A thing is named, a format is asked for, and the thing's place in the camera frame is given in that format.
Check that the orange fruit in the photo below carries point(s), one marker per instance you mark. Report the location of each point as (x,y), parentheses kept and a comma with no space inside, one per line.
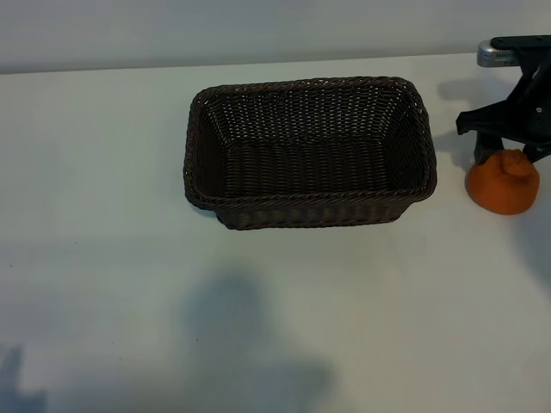
(499,193)

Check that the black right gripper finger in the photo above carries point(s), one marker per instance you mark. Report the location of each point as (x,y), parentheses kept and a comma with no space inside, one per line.
(540,155)
(486,148)

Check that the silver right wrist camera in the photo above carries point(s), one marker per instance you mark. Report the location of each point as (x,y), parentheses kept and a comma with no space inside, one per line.
(495,58)

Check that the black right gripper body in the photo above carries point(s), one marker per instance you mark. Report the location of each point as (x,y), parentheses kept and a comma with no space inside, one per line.
(531,116)

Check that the black right camera mount bracket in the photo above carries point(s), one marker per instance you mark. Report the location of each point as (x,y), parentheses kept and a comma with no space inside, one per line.
(516,42)

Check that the dark brown woven basket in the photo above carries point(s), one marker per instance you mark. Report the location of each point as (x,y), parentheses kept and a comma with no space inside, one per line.
(301,172)

